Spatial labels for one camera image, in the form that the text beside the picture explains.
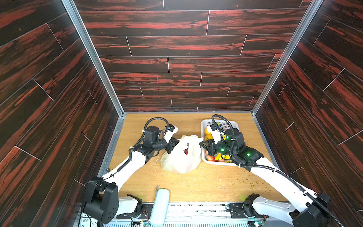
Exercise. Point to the white plastic perforated basket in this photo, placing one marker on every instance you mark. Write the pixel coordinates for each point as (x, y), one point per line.
(210, 124)

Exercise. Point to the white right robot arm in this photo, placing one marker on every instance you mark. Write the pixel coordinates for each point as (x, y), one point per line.
(303, 208)

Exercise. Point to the pale green cylinder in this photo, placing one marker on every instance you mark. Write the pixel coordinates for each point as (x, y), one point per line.
(160, 207)

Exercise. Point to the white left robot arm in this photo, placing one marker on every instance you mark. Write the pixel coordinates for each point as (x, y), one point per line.
(101, 200)

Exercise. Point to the metal base rail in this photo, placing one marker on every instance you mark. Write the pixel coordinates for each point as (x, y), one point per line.
(214, 214)

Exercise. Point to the yellow fake bell pepper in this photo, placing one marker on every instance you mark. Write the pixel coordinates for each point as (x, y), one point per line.
(209, 130)

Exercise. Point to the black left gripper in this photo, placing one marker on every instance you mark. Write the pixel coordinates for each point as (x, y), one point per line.
(170, 144)

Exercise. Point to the white fruit-print plastic bag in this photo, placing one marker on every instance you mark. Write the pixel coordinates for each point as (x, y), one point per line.
(185, 156)

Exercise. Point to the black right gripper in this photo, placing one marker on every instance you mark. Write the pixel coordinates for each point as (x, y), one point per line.
(208, 144)

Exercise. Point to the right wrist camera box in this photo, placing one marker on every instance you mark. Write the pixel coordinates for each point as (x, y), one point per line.
(216, 132)

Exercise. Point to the yellow fake banana bunch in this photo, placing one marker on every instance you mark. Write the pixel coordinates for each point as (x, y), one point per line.
(222, 158)

